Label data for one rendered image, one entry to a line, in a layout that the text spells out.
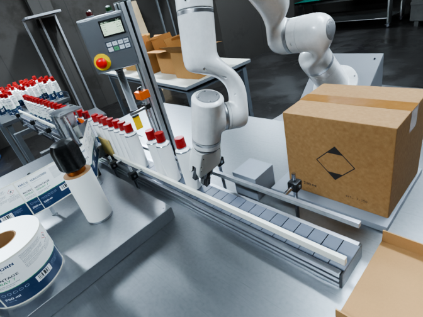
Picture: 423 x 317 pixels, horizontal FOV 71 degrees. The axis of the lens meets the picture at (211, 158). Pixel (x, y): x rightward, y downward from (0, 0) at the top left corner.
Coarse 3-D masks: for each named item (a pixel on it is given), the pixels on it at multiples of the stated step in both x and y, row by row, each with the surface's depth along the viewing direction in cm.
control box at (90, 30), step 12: (120, 12) 103; (84, 24) 103; (96, 24) 104; (84, 36) 105; (96, 36) 105; (120, 36) 107; (96, 48) 107; (132, 48) 109; (108, 60) 110; (120, 60) 110; (132, 60) 111
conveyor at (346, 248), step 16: (208, 192) 101; (224, 192) 99; (240, 208) 91; (256, 208) 89; (288, 224) 81; (304, 224) 80; (288, 240) 76; (320, 240) 74; (336, 240) 73; (320, 256) 70; (352, 256) 68
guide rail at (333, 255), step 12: (120, 156) 134; (144, 168) 119; (168, 180) 107; (192, 192) 99; (216, 204) 91; (228, 204) 88; (240, 216) 85; (252, 216) 81; (276, 228) 76; (300, 240) 71; (324, 252) 67; (336, 252) 66
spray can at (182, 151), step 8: (176, 136) 97; (176, 144) 96; (184, 144) 96; (176, 152) 97; (184, 152) 96; (184, 160) 97; (184, 168) 99; (184, 176) 101; (192, 176) 101; (192, 184) 102; (200, 184) 105
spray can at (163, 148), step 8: (160, 136) 102; (160, 144) 103; (168, 144) 104; (160, 152) 104; (168, 152) 105; (168, 160) 106; (168, 168) 108; (176, 168) 109; (168, 176) 110; (176, 176) 110
